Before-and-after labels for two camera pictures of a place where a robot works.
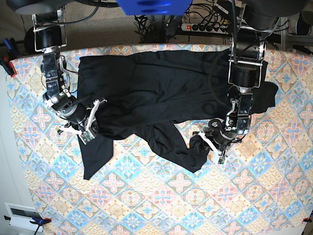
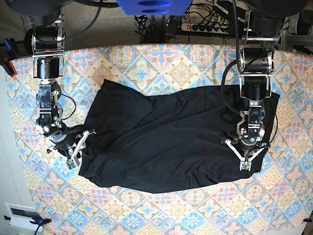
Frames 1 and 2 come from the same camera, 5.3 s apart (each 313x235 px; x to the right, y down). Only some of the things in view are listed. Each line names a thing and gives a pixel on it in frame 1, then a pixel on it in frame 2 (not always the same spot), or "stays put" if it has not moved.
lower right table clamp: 306,219 stays put
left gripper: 80,118 to 71,142
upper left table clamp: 6,60 stays put
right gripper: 217,137 to 245,150
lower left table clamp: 37,221 stays put
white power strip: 205,28 stays put
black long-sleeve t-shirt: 146,95 to 157,140
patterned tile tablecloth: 264,186 stays put
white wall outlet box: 21,215 stays put
